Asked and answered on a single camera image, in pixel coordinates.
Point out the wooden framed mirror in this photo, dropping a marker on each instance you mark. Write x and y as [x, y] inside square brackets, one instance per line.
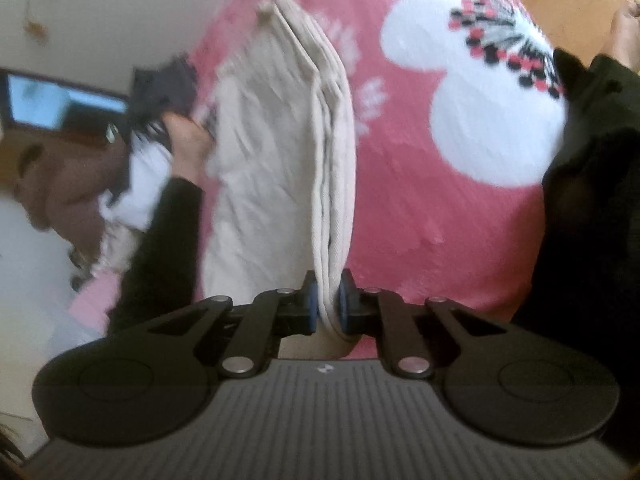
[55, 102]

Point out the person's foot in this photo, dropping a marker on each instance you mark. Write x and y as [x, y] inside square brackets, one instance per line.
[625, 35]
[187, 147]

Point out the white garment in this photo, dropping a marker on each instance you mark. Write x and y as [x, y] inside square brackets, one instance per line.
[142, 175]

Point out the person's right arm black sleeve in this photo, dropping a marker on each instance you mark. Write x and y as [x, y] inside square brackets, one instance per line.
[590, 210]

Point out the person's left leg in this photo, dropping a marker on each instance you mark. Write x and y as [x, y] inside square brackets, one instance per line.
[155, 260]

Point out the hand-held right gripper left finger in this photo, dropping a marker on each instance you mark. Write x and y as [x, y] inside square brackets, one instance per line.
[311, 307]

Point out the pink floral blanket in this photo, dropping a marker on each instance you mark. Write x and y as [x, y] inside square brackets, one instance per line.
[410, 240]

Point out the beige shirt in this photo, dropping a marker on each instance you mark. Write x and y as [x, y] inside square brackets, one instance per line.
[270, 160]

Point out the person's left foot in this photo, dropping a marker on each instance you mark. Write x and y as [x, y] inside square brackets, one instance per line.
[187, 147]

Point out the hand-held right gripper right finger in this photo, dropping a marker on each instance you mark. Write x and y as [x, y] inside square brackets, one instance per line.
[345, 307]

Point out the cream garment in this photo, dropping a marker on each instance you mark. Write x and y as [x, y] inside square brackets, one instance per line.
[117, 245]

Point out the person's right foot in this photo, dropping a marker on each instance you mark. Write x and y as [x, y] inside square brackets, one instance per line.
[625, 35]

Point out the brown plush coat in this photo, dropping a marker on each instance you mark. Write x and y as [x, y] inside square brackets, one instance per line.
[70, 195]

